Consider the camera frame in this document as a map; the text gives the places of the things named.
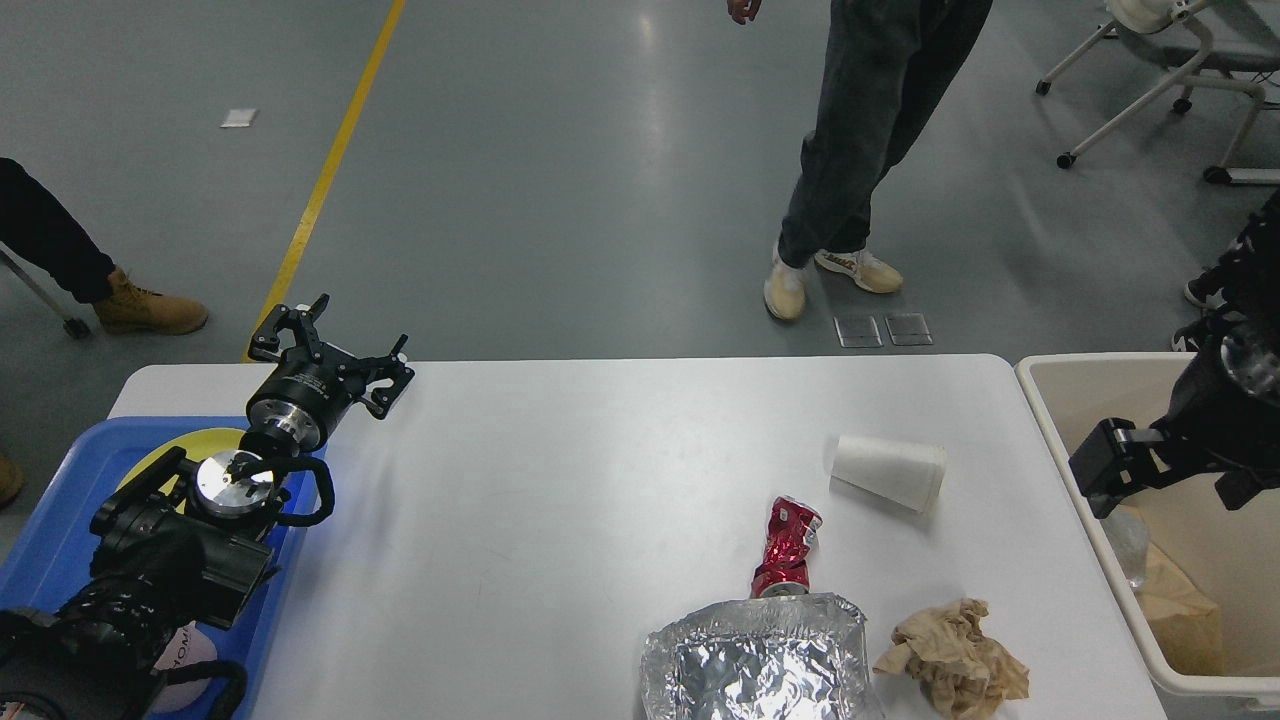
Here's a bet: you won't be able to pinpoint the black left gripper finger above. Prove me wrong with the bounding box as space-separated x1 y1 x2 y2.
247 293 330 365
338 334 415 420

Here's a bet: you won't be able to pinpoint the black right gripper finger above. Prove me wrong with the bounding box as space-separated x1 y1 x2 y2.
1069 418 1176 520

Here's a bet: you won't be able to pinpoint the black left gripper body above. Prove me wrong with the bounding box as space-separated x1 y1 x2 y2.
244 352 356 451

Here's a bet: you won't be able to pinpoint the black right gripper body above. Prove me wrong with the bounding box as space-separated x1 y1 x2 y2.
1151 325 1279 511

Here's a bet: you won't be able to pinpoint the aluminium foil piece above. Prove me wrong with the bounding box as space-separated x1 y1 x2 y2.
1100 506 1151 593

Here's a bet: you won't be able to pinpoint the yellow plate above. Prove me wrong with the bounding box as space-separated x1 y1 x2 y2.
111 427 244 496

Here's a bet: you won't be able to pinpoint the brown paper bag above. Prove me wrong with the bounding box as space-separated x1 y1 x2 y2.
1135 544 1226 676

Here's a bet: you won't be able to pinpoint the brown paper napkin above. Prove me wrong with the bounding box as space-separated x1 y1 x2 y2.
872 597 1030 719

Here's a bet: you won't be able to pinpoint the aluminium foil tray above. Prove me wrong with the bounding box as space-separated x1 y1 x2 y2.
640 593 884 719

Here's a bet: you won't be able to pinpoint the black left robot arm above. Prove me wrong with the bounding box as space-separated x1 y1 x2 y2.
3 295 415 719

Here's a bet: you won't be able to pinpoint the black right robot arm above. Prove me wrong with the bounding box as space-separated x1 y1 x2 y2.
1069 218 1279 519

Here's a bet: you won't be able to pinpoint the passing person's hand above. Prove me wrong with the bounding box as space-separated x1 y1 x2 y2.
726 0 763 26

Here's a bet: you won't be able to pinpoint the black green sneaker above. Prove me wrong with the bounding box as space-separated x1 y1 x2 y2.
1170 316 1213 354

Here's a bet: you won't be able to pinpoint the seated person black shoe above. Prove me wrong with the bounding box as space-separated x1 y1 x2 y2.
1183 269 1225 311

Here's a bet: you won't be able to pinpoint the beige plastic bin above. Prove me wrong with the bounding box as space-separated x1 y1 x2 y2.
1015 352 1279 719

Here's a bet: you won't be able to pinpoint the tan work boot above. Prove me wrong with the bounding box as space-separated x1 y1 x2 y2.
90 266 209 336

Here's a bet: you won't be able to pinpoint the grey chair leg caster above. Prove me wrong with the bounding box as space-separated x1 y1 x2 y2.
1 250 92 340

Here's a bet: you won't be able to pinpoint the right floor outlet cover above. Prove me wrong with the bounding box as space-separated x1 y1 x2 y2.
884 313 934 347

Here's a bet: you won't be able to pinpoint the floor outlet cover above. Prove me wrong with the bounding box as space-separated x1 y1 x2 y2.
884 313 934 347
833 314 884 348

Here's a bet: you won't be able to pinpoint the pink mug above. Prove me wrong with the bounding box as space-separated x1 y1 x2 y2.
148 623 218 714

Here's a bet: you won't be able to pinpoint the black trouser leg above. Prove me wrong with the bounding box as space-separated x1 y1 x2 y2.
1 158 116 304

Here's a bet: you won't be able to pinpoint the left floor outlet cover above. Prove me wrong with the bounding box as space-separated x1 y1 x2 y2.
833 314 884 348

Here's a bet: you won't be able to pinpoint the blue plastic tray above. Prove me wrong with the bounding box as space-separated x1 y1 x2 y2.
1 416 306 719

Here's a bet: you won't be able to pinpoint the right beige sneaker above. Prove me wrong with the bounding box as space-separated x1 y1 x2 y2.
814 249 904 295

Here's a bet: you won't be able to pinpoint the beige sneaker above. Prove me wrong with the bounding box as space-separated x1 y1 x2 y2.
763 243 806 323
814 249 904 295

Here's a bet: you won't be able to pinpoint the crushed red soda can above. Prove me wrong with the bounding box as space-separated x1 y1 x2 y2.
750 496 823 600

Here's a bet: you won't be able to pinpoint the left beige sneaker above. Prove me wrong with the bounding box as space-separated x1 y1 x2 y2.
763 243 806 323

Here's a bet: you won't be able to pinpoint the white office chair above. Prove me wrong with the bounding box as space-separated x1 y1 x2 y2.
1036 1 1279 187

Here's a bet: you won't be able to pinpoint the passing person grey jeans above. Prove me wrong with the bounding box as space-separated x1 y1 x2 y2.
777 1 993 268

